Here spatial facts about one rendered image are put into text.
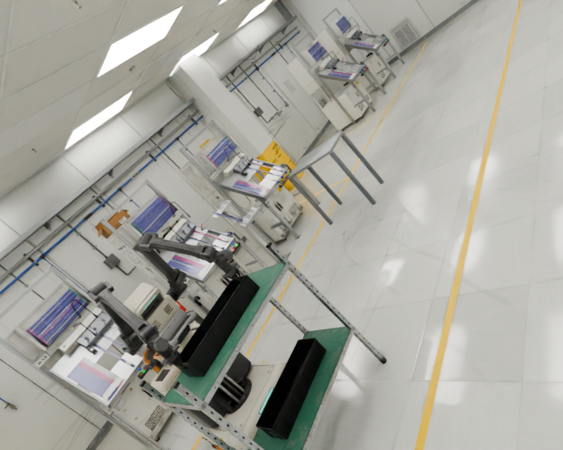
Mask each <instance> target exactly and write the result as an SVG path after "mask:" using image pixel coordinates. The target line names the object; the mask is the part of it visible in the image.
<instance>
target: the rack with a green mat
mask: <svg viewBox="0 0 563 450"><path fill-rule="evenodd" d="M266 248H267V249H268V250H269V251H270V252H271V253H272V254H273V255H274V256H275V257H276V258H277V259H278V260H279V261H280V263H277V264H275V265H273V266H270V267H267V268H264V269H262V270H260V271H255V272H252V273H249V274H248V273H247V272H246V271H245V270H244V269H243V268H242V267H241V266H240V265H239V264H238V265H237V266H236V267H235V269H236V268H238V269H239V273H240V274H241V275H242V276H244V275H248V276H249V277H250V278H251V279H252V280H253V281H254V282H255V283H256V284H257V285H258V286H259V289H258V291H257V292H256V294H255V296H254V298H253V299H252V301H251V302H250V304H249V306H248V308H247V309H246V311H245V312H244V313H243V315H242V316H241V318H240V320H239V322H238V323H237V325H236V327H235V328H234V330H233V332H232V333H231V334H230V336H229V338H228V339H227V341H226V342H225V344H224V346H223V348H222V349H221V351H220V353H219V354H218V355H217V356H216V358H215V360H214V362H213V363H212V365H211V367H210V368H209V370H208V372H207V373H206V375H205V377H188V376H187V375H186V374H185V373H183V372H181V374H180V375H179V377H178V378H177V379H176V380H175V382H174V383H173V385H172V387H171V388H170V390H169V391H168V393H167V394H166V396H164V395H163V394H161V393H160V392H159V391H158V390H156V389H155V388H154V387H152V386H151V385H149V384H148V383H147V382H146V381H144V380H142V381H141V382H140V384H139V386H140V387H142V388H143V389H145V390H146V391H147V392H148V393H149V394H150V395H151V396H153V397H154V398H156V399H157V400H158V401H160V402H161V403H162V404H164V405H165V406H166V407H168V408H169V409H170V410H172V411H173V412H174V413H176V414H177V415H179V416H180V417H181V418H182V419H183V420H185V421H186V422H187V423H188V424H190V425H191V426H192V427H194V428H195V429H197V430H198V431H199V432H201V433H202V434H203V435H204V436H206V437H207V438H209V439H210V440H211V441H213V442H214V443H215V444H217V445H218V446H219V447H220V448H221V449H222V450H234V449H233V448H232V447H230V446H229V445H227V444H226V443H225V442H224V441H222V440H221V439H220V438H218V437H217V436H216V435H215V434H214V433H213V432H211V431H210V430H209V429H207V428H206V427H204V426H203V425H202V424H201V423H199V422H198V421H196V420H195V419H194V418H192V417H191V416H190V415H189V414H187V413H186V412H184V411H183V410H182V409H181V408H186V409H192V410H198V411H202V412H203V413H204V414H206V415H207V416H208V417H210V418H211V419H212V420H213V421H215V422H216V423H217V424H219V425H220V426H221V427H223V428H224V429H225V430H227V431H228V432H229V433H231V434H232V435H233V436H234V437H235V438H236V439H238V440H239V441H240V442H241V443H243V444H244V445H245V446H247V447H248V450H307V449H308V447H309V445H310V442H311V440H312V437H313V435H314V433H315V429H316V427H317V424H318V422H319V420H320V418H321V415H322V412H323V410H324V407H325V404H326V402H327V399H328V397H329V394H330V393H331V390H332V386H333V384H334V381H335V380H336V377H337V375H338V372H339V370H340V367H341V364H342V362H343V359H344V356H345V354H346V352H347V350H348V347H349V343H350V341H351V339H352V337H353V335H354V336H355V337H356V338H357V339H358V340H359V341H360V342H361V343H362V344H363V345H364V346H365V347H366V348H367V349H368V350H369V351H370V352H371V353H372V354H373V355H374V356H375V357H376V358H377V359H378V360H379V361H380V362H381V363H382V364H385V363H386V362H387V359H386V358H385V357H384V356H383V355H382V354H381V353H380V352H379V351H378V350H377V349H376V348H375V347H374V346H373V345H372V344H371V343H370V342H369V341H368V340H367V339H366V338H365V337H364V336H363V335H362V334H361V333H360V332H359V331H358V330H357V329H356V328H355V327H354V326H353V325H352V324H351V323H350V322H349V321H348V320H347V319H346V318H345V316H344V315H343V314H342V313H341V312H340V311H339V310H338V309H337V308H336V307H335V306H334V305H333V304H332V303H331V302H330V301H329V300H328V299H327V298H326V297H325V296H324V295H323V294H322V293H321V292H320V291H319V290H318V289H317V288H316V287H315V286H314V285H313V284H312V283H311V282H310V281H309V280H308V279H307V278H306V277H305V276H304V275H303V274H302V273H301V272H300V271H299V270H298V269H297V268H296V267H295V266H294V265H293V264H292V263H291V262H290V261H289V260H288V259H287V258H286V257H285V256H284V255H283V254H282V253H281V252H280V251H279V250H278V249H277V248H276V246H275V245H274V244H273V243H272V242H269V243H268V244H267V245H266ZM229 263H230V264H234V263H237V262H236V261H235V260H234V259H231V260H230V261H229ZM287 270H289V271H290V272H291V273H292V274H293V275H294V276H295V277H296V278H297V279H298V280H299V281H300V282H301V283H302V284H303V285H304V286H305V287H306V288H307V289H308V290H309V291H310V292H311V293H312V294H313V295H314V296H315V297H316V298H317V299H318V300H319V301H320V302H321V303H322V304H323V305H324V306H325V307H326V308H327V309H328V310H329V311H330V312H331V313H332V314H333V315H334V316H335V317H336V318H337V319H338V320H339V321H340V322H341V323H342V324H343V325H344V326H345V327H338V328H331V329H319V330H311V331H308V330H307V329H306V328H305V327H304V326H303V325H302V324H301V323H300V322H299V321H297V320H296V319H295V318H294V317H293V316H292V315H291V314H290V313H289V312H288V311H287V310H286V309H285V308H284V307H283V306H282V305H281V304H280V303H279V302H278V301H277V300H275V299H274V298H273V293H274V292H275V290H276V288H277V287H278V286H279V284H280V282H281V281H282V278H283V277H284V275H285V273H286V272H287ZM268 302H270V303H271V304H272V305H273V306H274V307H276V308H277V309H278V310H279V311H280V312H281V313H282V314H283V315H284V316H285V317H286V318H287V319H288V320H289V321H290V322H291V323H292V324H294V325H295V326H296V327H297V328H298V329H299V330H300V331H301V332H302V333H303V334H304V337H303V338H302V339H306V338H316V339H317V341H318V342H319V343H320V344H321V345H322V346H323V347H324V348H325V349H326V352H325V354H324V358H323V359H322V361H321V364H320V366H319V368H318V370H317V373H316V375H315V378H314V380H313V382H312V385H311V387H310V389H309V390H308V393H307V396H306V399H305V401H304V403H303V405H302V407H301V409H300V411H299V414H298V417H297V419H296V421H295V423H294V426H293V428H292V430H291V432H290V435H289V437H288V439H287V440H286V439H280V438H277V437H270V436H268V435H267V434H266V433H264V432H263V431H262V430H261V429H258V430H257V432H256V434H255V436H254V439H253V440H252V439H250V438H249V437H247V436H246V435H245V434H244V433H242V432H241V431H240V430H239V429H237V428H236V427H235V426H233V425H232V424H231V423H230V422H228V421H227V420H226V419H224V418H223V417H222V415H220V414H219V413H218V412H216V411H215V410H214V409H212V408H211V407H210V406H209V405H208V404H209V402H210V401H211V399H212V397H213V396H214V393H215V391H216V390H217V388H218V387H219V386H220V384H221V382H222V381H223V378H224V377H225V375H226V373H227V371H228V370H229V369H230V367H231V365H232V363H233V362H234V360H235V358H236V357H237V355H238V353H239V351H240V349H241V348H242V347H243V345H244V343H245V342H246V340H247V338H248V336H249V334H250V332H251V331H252V329H253V328H254V327H255V325H256V323H257V321H258V319H259V317H260V316H261V314H262V312H263V311H264V309H265V307H266V306H267V304H268Z"/></svg>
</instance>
